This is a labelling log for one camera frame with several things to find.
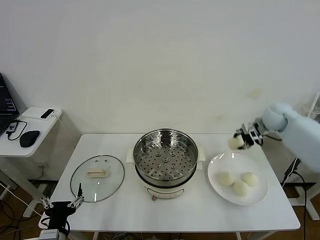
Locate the glass pot lid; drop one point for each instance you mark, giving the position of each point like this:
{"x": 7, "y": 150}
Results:
{"x": 100, "y": 183}

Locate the white steamed baozi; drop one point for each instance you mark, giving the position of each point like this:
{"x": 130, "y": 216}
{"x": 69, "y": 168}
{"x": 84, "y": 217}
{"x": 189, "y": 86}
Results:
{"x": 240, "y": 189}
{"x": 235, "y": 143}
{"x": 226, "y": 178}
{"x": 250, "y": 178}

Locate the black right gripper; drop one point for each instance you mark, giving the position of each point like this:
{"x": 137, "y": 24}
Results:
{"x": 260, "y": 140}

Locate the flat white box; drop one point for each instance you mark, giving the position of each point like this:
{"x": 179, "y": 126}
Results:
{"x": 31, "y": 113}

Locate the light blue right robot arm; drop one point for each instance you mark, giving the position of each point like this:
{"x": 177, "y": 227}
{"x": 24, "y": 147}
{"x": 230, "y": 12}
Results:
{"x": 300, "y": 135}

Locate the white round plate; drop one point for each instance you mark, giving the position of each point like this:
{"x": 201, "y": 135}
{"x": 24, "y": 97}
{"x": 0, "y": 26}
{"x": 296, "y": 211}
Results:
{"x": 220, "y": 195}

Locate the black open laptop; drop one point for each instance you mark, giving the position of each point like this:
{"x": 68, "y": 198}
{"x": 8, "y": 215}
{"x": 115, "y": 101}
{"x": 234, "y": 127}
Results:
{"x": 5, "y": 105}

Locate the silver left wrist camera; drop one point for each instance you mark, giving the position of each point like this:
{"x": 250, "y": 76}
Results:
{"x": 50, "y": 235}

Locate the steel steamer basket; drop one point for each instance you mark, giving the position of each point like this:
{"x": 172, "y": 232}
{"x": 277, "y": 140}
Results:
{"x": 165, "y": 160}

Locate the white side table with laptop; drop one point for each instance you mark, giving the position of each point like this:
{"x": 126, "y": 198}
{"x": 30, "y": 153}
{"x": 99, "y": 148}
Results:
{"x": 15, "y": 147}

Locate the white drinking straw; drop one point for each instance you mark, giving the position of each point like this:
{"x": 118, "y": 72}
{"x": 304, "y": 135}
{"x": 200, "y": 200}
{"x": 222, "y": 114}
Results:
{"x": 313, "y": 105}

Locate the black computer mouse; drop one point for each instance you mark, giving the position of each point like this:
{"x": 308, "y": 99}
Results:
{"x": 29, "y": 138}

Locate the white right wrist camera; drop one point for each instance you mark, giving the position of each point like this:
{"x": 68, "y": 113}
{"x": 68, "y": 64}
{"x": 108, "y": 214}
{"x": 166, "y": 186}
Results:
{"x": 253, "y": 135}

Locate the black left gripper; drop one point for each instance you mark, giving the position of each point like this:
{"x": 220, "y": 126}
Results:
{"x": 58, "y": 212}

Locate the small black white device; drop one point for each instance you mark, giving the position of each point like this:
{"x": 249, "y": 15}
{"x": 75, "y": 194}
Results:
{"x": 47, "y": 114}

